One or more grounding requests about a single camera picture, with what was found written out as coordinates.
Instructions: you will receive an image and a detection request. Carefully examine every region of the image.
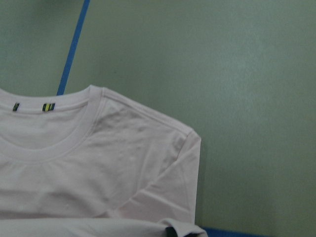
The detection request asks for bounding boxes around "pink Snoopy t-shirt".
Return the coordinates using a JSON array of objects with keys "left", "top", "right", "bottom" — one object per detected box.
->
[{"left": 0, "top": 85, "right": 206, "bottom": 237}]

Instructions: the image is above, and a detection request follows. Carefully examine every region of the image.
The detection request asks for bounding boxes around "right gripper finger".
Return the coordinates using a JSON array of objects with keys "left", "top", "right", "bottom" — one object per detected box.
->
[{"left": 165, "top": 227, "right": 178, "bottom": 237}]

